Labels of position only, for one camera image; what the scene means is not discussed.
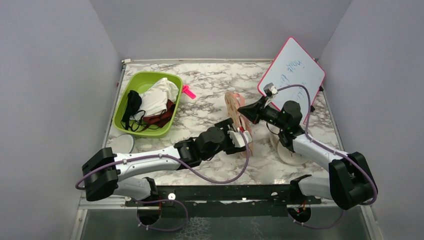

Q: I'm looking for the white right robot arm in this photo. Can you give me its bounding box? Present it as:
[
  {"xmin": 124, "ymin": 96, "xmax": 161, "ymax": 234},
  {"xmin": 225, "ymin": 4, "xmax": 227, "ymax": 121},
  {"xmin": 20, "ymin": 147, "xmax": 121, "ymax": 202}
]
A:
[{"xmin": 237, "ymin": 100, "xmax": 378, "ymax": 210}]

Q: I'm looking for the pink plastic clip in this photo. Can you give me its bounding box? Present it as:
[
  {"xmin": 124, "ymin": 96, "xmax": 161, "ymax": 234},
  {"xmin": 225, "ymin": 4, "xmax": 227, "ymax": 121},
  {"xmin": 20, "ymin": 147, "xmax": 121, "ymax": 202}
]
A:
[{"xmin": 182, "ymin": 84, "xmax": 197, "ymax": 100}]

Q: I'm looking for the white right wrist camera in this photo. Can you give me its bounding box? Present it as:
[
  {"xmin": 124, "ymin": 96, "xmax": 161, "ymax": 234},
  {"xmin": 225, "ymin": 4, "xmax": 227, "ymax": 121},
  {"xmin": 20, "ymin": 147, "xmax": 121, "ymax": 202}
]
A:
[{"xmin": 263, "ymin": 82, "xmax": 279, "ymax": 98}]

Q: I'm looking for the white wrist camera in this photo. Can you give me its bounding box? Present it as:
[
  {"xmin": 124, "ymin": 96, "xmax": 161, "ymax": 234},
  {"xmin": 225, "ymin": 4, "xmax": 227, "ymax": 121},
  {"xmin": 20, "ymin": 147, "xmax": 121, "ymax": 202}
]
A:
[
  {"xmin": 228, "ymin": 130, "xmax": 253, "ymax": 148},
  {"xmin": 263, "ymin": 82, "xmax": 279, "ymax": 98}
]

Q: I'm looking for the green plastic basket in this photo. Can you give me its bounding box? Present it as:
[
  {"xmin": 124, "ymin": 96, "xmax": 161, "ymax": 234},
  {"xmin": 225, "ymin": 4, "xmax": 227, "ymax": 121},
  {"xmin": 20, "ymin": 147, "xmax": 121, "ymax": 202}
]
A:
[{"xmin": 112, "ymin": 71, "xmax": 183, "ymax": 138}]

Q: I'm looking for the white round mesh bag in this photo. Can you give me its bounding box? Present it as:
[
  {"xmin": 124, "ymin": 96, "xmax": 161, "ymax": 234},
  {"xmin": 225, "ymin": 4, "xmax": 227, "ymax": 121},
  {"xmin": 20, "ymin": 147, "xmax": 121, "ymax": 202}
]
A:
[{"xmin": 106, "ymin": 134, "xmax": 135, "ymax": 154}]

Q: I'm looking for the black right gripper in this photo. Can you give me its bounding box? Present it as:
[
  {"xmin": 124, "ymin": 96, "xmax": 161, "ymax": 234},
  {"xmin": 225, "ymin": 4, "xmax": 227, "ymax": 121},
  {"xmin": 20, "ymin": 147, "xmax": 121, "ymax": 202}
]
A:
[{"xmin": 237, "ymin": 96, "xmax": 287, "ymax": 130}]

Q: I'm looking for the white cloth garment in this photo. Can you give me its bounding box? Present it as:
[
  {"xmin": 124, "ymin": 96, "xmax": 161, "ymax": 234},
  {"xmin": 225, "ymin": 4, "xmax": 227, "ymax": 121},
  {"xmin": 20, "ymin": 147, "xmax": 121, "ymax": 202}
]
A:
[{"xmin": 139, "ymin": 77, "xmax": 179, "ymax": 117}]

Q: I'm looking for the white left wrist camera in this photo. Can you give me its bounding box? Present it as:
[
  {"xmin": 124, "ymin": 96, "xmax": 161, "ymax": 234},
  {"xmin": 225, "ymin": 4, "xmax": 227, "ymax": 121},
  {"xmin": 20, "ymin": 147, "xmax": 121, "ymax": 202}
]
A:
[{"xmin": 228, "ymin": 130, "xmax": 253, "ymax": 148}]

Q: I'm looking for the black bra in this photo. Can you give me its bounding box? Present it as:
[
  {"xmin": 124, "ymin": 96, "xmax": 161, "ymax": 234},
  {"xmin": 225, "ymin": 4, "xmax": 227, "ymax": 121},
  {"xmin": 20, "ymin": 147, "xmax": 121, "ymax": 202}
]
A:
[{"xmin": 120, "ymin": 90, "xmax": 146, "ymax": 132}]

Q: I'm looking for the pink framed whiteboard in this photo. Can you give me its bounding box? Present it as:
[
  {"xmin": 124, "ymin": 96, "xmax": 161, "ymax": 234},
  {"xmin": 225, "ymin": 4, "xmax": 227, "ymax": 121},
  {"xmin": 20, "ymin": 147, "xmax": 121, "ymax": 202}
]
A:
[{"xmin": 257, "ymin": 37, "xmax": 326, "ymax": 124}]

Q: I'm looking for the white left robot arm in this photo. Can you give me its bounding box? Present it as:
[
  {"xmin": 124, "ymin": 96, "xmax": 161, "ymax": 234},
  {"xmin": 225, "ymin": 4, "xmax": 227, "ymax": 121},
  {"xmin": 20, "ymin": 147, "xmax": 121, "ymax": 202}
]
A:
[{"xmin": 75, "ymin": 118, "xmax": 252, "ymax": 206}]

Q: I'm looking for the dark red bra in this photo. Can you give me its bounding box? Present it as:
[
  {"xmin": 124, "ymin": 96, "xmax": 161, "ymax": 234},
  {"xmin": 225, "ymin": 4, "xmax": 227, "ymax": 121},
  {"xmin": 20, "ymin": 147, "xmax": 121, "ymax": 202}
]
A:
[{"xmin": 142, "ymin": 99, "xmax": 176, "ymax": 131}]

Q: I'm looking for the peach patterned mesh laundry bag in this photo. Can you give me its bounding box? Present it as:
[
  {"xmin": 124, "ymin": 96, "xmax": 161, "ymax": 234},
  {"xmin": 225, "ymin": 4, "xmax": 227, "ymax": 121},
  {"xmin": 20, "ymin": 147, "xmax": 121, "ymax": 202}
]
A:
[{"xmin": 224, "ymin": 91, "xmax": 253, "ymax": 157}]

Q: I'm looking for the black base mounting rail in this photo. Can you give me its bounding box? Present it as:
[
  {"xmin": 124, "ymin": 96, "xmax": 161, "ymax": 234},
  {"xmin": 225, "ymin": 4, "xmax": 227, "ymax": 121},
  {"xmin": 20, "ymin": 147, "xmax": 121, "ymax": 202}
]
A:
[{"xmin": 125, "ymin": 184, "xmax": 321, "ymax": 218}]

